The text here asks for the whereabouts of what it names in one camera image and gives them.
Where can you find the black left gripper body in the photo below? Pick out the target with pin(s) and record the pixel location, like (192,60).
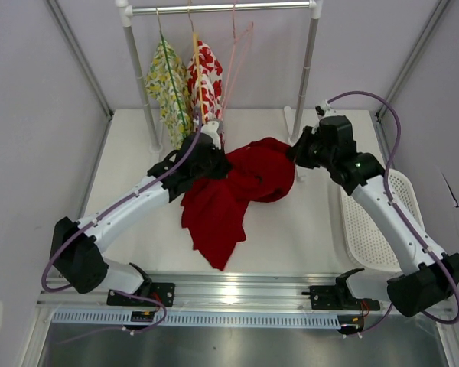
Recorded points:
(213,167)

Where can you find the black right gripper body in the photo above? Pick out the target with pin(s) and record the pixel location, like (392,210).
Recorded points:
(311,154)

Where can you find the red skirt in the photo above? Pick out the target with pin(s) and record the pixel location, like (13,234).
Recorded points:
(214,210)

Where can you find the pink wire hanger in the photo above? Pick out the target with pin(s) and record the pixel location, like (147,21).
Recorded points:
(241,44)

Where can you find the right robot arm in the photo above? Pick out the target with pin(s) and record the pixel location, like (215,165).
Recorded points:
(428,275)

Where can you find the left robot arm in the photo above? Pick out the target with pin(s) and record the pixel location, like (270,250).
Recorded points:
(78,246)

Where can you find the yellow hanger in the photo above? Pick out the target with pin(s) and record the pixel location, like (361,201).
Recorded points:
(197,64)

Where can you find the green hanger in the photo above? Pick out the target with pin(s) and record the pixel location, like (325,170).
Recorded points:
(172,88)

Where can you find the red floral print garment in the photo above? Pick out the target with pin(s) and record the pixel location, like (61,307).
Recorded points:
(211,73)

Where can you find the lemon print garment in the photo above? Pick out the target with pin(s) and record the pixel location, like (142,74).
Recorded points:
(168,95)

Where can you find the white perforated basket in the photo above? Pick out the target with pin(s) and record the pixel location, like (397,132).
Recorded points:
(366,246)

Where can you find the white clothes rack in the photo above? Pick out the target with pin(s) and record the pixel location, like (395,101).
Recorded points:
(166,79)

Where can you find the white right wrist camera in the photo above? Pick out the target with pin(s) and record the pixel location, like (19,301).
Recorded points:
(324,109)

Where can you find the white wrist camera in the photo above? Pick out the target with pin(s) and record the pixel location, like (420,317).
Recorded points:
(324,109)
(214,129)

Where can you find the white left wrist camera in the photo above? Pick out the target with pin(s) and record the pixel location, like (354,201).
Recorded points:
(214,129)

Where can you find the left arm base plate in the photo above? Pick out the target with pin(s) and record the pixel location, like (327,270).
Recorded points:
(161,292)

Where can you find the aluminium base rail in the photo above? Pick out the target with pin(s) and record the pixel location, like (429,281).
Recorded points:
(223,292)

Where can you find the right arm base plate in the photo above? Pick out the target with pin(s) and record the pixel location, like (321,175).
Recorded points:
(327,297)

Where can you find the perforated cable tray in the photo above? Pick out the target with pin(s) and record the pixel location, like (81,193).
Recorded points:
(192,318)

